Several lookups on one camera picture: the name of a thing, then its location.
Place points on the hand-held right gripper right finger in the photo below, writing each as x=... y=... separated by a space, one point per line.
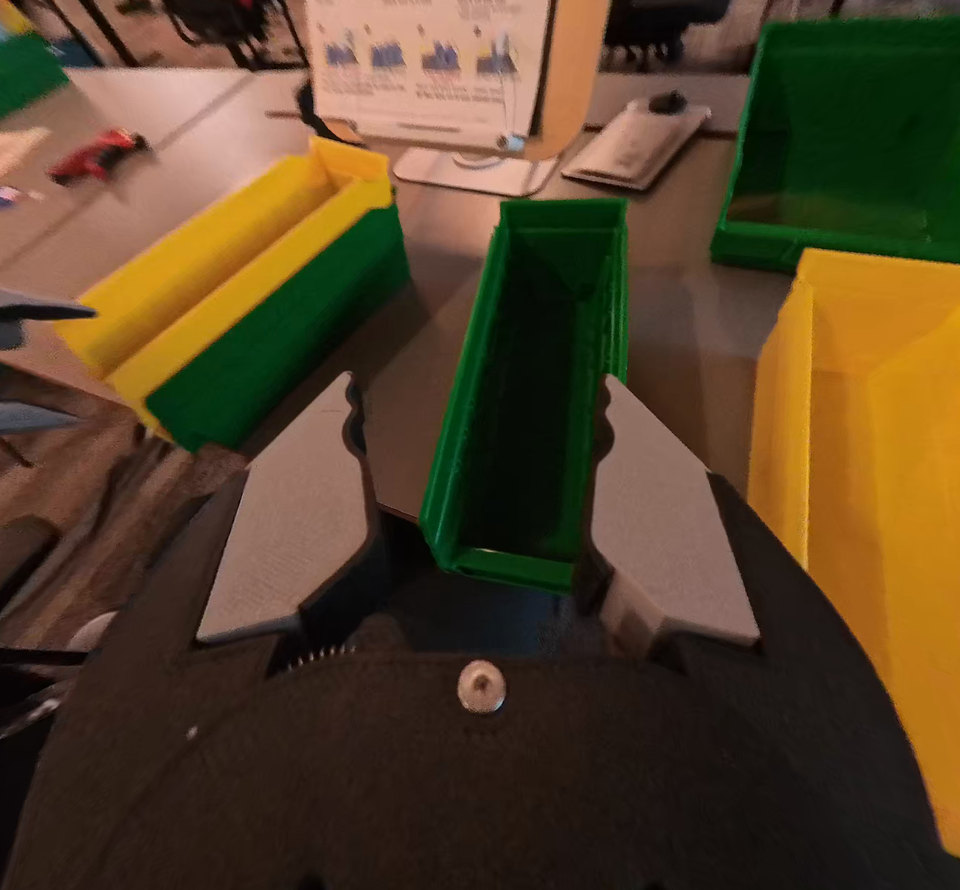
x=660 y=530

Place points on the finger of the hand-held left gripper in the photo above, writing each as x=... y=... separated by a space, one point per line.
x=30 y=417
x=45 y=311

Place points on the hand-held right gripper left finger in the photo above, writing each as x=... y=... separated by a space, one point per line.
x=292 y=515

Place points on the small blue red card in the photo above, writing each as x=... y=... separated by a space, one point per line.
x=11 y=194

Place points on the white paper sheets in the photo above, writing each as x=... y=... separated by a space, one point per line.
x=19 y=151

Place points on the red black hand tool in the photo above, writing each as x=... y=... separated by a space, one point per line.
x=97 y=155

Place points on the large yellow plastic bin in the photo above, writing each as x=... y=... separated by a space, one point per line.
x=885 y=455

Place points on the green storage crate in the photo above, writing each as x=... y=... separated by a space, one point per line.
x=30 y=72

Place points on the white stand base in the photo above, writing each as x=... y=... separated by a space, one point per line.
x=465 y=174

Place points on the metal sheet fastener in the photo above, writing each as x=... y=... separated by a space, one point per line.
x=514 y=142

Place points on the small black object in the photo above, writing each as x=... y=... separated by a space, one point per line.
x=666 y=102

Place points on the large green plastic bin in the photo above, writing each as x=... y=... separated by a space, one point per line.
x=840 y=117

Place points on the instruction sheet on stand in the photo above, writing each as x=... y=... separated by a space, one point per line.
x=585 y=42

